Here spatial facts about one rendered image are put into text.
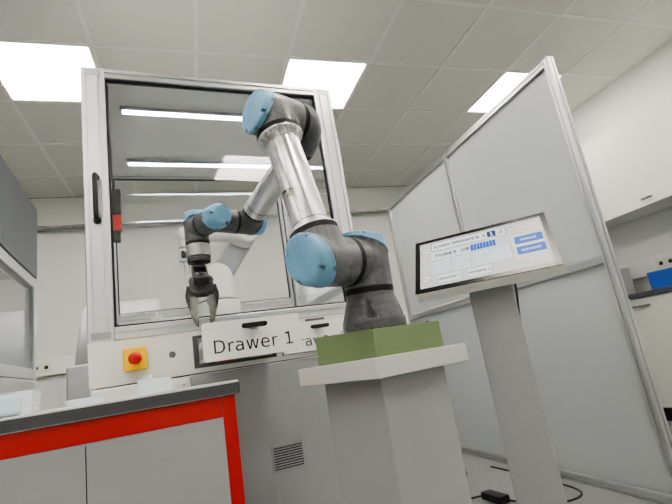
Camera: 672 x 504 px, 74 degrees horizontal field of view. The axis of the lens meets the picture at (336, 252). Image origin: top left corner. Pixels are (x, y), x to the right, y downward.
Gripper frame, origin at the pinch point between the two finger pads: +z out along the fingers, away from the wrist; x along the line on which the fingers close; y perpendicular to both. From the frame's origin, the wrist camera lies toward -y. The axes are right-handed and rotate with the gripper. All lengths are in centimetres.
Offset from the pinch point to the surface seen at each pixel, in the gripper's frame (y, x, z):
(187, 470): -32.6, 6.8, 34.8
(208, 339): -6.8, -0.5, 6.1
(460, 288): 2, -91, -1
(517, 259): -10, -109, -7
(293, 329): -4.7, -25.6, 6.3
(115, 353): 24.8, 28.3, 4.0
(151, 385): -8.5, 15.0, 16.2
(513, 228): -2, -118, -21
